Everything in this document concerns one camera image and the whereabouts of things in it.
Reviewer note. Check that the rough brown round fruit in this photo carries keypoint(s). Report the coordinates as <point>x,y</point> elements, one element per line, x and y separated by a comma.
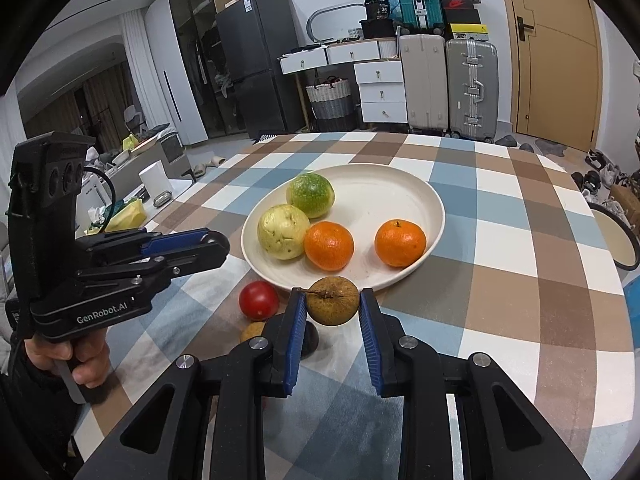
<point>332,302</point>

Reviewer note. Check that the wicker basket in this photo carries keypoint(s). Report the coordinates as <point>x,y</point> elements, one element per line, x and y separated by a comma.
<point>330,100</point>

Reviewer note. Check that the black storage box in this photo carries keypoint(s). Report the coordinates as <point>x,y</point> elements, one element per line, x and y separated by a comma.
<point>380,29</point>

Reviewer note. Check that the patterned rug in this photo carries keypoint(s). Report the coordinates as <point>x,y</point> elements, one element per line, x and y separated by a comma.
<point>265,137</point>

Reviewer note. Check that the cream round plate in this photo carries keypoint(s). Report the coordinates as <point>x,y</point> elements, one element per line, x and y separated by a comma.
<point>380,195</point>

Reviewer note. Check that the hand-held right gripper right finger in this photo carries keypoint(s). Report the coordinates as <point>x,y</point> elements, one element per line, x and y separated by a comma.
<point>372,350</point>

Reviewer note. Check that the large red tomato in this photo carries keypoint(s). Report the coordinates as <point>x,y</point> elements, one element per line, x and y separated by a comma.
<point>258,300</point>

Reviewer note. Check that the white cabinet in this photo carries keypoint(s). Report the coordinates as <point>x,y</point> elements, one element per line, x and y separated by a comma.
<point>175,75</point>

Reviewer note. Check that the wooden door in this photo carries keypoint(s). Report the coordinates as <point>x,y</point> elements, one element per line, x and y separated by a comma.
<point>555,60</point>

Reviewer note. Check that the black round rim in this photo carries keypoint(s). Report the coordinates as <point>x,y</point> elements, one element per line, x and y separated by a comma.
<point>622,262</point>

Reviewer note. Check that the black bag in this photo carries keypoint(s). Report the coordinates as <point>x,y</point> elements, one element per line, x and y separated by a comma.
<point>377,9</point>

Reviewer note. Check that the silver suitcase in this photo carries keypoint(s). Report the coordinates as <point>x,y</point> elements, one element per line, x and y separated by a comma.
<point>472,90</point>

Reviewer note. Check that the white drawer dresser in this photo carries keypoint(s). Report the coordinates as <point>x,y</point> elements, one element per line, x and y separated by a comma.
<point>375,85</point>

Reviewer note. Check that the white paper towel roll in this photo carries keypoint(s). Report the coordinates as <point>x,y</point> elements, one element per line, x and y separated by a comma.
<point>156,180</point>

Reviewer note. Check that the dark grey refrigerator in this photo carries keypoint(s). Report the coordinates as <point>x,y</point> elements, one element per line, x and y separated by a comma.
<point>260,70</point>

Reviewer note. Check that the person's left hand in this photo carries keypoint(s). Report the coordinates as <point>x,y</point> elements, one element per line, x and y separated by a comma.
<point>92,355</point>

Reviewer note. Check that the beige slippers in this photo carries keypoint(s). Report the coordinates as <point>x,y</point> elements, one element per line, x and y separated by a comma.
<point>207,166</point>

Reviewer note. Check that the metal arch frame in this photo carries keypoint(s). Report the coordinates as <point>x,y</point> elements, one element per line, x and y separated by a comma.
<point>320,12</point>

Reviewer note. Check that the yellow guava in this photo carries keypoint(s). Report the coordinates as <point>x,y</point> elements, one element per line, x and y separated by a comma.
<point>283,231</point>

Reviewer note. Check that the person's left forearm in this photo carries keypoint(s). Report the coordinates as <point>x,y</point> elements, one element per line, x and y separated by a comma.
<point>30,410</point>

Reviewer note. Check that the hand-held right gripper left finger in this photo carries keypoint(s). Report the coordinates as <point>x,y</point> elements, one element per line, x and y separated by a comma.
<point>295,350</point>

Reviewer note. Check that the dark purple round fruit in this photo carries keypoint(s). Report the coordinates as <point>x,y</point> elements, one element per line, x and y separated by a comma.
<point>310,340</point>

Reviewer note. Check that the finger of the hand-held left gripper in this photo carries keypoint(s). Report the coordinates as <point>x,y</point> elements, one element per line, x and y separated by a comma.
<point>170,242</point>
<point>200,257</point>

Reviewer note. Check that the red black shoe box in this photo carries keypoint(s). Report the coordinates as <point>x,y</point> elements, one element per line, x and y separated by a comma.
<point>460,5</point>

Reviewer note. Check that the yellow black shoe box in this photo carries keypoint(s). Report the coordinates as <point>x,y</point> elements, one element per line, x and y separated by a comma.
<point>469,32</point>

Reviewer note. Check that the yellow packet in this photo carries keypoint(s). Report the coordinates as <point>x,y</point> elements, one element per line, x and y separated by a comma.
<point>127,215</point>

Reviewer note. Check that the green guava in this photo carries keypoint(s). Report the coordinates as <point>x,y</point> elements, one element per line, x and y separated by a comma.
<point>310,195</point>

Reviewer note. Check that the beige suitcase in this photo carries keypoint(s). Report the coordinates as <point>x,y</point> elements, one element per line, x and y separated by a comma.
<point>424,85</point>

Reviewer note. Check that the small silver case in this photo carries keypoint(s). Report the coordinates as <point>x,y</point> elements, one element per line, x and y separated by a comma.
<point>162,199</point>

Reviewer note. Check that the glass door wardrobe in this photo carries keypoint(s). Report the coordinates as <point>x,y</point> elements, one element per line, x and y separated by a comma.
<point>200,50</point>

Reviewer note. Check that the small cardboard box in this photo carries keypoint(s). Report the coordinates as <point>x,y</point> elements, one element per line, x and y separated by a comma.
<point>626,200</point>

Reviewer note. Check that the smooth brown longan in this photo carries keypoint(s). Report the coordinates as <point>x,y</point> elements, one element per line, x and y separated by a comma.
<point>252,334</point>

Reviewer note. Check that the scattered sneakers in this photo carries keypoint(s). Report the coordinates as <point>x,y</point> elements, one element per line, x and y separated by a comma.
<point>607,175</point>

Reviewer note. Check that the grey slippers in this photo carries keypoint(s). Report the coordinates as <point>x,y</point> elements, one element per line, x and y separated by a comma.
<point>530,145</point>

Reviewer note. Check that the orange mandarin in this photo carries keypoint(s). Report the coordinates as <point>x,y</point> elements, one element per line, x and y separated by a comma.
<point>400,242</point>
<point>329,246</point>

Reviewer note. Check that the blue plastic bag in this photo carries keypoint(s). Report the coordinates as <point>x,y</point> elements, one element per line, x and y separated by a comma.
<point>392,5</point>

